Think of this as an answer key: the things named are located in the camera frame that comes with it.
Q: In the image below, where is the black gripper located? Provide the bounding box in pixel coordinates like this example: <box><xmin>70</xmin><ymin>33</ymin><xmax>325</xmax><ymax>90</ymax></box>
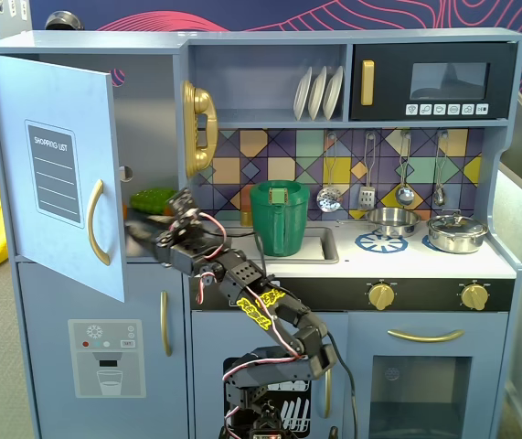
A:
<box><xmin>125</xmin><ymin>210</ymin><xmax>233</xmax><ymax>279</ymax></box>

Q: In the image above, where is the cabinet door with shopping list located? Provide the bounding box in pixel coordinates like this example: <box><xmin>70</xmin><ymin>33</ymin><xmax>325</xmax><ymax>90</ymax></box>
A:
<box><xmin>0</xmin><ymin>53</ymin><xmax>127</xmax><ymax>304</ymax></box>

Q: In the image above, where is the dishwasher door with dish print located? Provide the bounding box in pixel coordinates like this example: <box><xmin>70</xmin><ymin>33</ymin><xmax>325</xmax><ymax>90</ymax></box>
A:
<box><xmin>190</xmin><ymin>310</ymin><xmax>351</xmax><ymax>439</ymax></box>

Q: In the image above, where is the fridge door with ice dispenser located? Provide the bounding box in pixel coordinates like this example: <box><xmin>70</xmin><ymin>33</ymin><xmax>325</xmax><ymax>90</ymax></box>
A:
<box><xmin>16</xmin><ymin>261</ymin><xmax>189</xmax><ymax>439</ymax></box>

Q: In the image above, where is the open steel saucepan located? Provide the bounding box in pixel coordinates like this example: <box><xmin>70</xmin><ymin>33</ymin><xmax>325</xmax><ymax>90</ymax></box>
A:
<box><xmin>336</xmin><ymin>207</ymin><xmax>422</xmax><ymax>240</ymax></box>

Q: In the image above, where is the blue toy kitchen cabinet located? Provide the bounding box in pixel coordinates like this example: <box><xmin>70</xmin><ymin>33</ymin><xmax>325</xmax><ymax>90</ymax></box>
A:
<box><xmin>0</xmin><ymin>27</ymin><xmax>522</xmax><ymax>439</ymax></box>

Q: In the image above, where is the black microwave door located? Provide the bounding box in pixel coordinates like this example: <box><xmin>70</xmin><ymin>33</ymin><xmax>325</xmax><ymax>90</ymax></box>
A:
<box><xmin>350</xmin><ymin>43</ymin><xmax>516</xmax><ymax>122</ymax></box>

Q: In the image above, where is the oven door with window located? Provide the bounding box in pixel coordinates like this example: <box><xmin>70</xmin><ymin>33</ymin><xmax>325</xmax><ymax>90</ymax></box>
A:
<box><xmin>346</xmin><ymin>312</ymin><xmax>511</xmax><ymax>439</ymax></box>

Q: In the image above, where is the green bumpy toy vegetable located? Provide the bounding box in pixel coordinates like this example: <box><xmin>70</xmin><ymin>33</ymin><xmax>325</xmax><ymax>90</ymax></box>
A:
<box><xmin>130</xmin><ymin>187</ymin><xmax>180</xmax><ymax>214</ymax></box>

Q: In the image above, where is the green plastic pitcher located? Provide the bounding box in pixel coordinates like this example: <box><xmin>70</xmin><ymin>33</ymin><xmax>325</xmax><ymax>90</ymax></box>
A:
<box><xmin>249</xmin><ymin>179</ymin><xmax>311</xmax><ymax>257</ymax></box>

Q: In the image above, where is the gold toy telephone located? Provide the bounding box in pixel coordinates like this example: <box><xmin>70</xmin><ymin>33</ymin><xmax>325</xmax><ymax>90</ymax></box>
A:
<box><xmin>181</xmin><ymin>80</ymin><xmax>219</xmax><ymax>179</ymax></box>

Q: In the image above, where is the steel slotted spoon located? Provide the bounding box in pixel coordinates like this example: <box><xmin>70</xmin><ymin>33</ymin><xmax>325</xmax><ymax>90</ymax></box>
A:
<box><xmin>316</xmin><ymin>132</ymin><xmax>344</xmax><ymax>214</ymax></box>

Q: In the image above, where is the white toy plate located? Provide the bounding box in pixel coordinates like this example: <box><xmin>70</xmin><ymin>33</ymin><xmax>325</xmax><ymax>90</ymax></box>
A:
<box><xmin>293</xmin><ymin>66</ymin><xmax>314</xmax><ymax>122</ymax></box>
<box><xmin>323</xmin><ymin>66</ymin><xmax>345</xmax><ymax>121</ymax></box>
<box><xmin>308</xmin><ymin>66</ymin><xmax>329</xmax><ymax>122</ymax></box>

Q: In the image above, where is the steel slotted spatula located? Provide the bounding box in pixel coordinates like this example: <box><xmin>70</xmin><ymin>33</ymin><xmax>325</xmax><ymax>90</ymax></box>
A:
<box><xmin>357</xmin><ymin>132</ymin><xmax>378</xmax><ymax>211</ymax></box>

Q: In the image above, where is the black dome object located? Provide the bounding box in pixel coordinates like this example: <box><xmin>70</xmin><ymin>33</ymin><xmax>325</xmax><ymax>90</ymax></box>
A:
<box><xmin>44</xmin><ymin>11</ymin><xmax>83</xmax><ymax>33</ymax></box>

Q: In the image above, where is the gold stove knob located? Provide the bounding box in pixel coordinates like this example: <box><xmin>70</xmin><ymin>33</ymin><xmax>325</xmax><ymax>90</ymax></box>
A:
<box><xmin>368</xmin><ymin>282</ymin><xmax>398</xmax><ymax>312</ymax></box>
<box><xmin>460</xmin><ymin>282</ymin><xmax>491</xmax><ymax>313</ymax></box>

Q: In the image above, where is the steel ladle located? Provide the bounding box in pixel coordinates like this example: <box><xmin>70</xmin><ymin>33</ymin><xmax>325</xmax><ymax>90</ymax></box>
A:
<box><xmin>395</xmin><ymin>132</ymin><xmax>416</xmax><ymax>208</ymax></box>

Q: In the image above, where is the steel hanging spoon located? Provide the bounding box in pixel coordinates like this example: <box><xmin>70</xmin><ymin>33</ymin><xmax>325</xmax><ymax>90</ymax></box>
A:
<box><xmin>432</xmin><ymin>131</ymin><xmax>450</xmax><ymax>206</ymax></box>

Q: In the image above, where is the steel pot with lid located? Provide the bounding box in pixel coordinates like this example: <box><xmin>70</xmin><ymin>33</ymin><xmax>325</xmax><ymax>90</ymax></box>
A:
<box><xmin>426</xmin><ymin>210</ymin><xmax>490</xmax><ymax>254</ymax></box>

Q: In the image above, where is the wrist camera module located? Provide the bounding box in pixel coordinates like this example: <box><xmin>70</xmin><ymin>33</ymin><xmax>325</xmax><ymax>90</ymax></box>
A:
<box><xmin>164</xmin><ymin>186</ymin><xmax>200</xmax><ymax>221</ymax></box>

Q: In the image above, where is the thin black camera cable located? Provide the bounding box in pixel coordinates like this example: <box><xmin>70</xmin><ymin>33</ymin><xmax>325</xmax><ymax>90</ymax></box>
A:
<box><xmin>200</xmin><ymin>227</ymin><xmax>269</xmax><ymax>281</ymax></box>

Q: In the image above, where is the black power cable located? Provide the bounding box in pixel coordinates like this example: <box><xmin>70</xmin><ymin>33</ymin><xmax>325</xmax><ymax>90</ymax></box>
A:
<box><xmin>326</xmin><ymin>332</ymin><xmax>360</xmax><ymax>439</ymax></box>

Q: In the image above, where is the pale blue switch panel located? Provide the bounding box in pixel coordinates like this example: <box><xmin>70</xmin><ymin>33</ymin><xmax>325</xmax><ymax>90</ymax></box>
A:
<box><xmin>0</xmin><ymin>0</ymin><xmax>31</xmax><ymax>40</ymax></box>

